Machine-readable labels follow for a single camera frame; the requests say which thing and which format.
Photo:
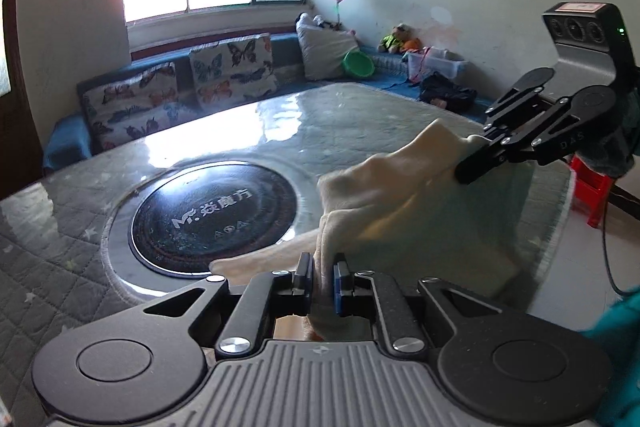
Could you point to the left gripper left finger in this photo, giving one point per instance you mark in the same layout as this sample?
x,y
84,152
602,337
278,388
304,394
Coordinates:
x,y
302,284

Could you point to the right butterfly cushion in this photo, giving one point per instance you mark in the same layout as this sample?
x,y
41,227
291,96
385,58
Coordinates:
x,y
231,72

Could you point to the left butterfly cushion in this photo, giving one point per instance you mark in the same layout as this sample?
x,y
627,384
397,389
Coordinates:
x,y
130,109

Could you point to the orange stuffed toy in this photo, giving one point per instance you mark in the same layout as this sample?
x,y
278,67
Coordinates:
x,y
412,45

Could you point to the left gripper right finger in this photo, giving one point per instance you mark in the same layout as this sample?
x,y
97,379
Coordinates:
x,y
343,285

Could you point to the cream white garment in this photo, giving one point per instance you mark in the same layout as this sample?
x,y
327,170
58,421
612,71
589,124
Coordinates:
x,y
404,214

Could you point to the stuffed toy in yellow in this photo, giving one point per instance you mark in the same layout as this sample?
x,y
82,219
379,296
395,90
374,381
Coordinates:
x,y
395,40

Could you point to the clear plastic storage box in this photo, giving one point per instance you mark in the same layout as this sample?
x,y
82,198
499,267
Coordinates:
x,y
428,60

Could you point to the dark clothes pile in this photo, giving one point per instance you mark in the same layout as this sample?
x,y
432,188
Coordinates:
x,y
438,90

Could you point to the green plastic basin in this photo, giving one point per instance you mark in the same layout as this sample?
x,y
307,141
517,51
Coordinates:
x,y
358,65

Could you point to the butterfly cushion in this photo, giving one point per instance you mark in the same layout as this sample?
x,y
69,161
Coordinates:
x,y
231,72
130,109

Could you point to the red plastic stool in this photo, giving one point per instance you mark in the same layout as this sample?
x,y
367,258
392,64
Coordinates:
x,y
592,189

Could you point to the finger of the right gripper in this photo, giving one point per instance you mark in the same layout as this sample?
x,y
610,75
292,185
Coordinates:
x,y
477,164

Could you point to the teal sleeve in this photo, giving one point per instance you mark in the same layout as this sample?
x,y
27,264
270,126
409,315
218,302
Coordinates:
x,y
617,331

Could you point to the blue sofa bench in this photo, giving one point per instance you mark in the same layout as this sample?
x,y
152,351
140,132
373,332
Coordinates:
x,y
72,141

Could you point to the dark wooden door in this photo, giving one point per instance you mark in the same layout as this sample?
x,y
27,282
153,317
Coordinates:
x,y
21,151

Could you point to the round black induction cooktop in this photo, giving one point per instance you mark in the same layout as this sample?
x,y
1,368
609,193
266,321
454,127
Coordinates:
x,y
165,232

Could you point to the grey white pillow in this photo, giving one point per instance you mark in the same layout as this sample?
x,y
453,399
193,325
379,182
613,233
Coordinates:
x,y
323,49

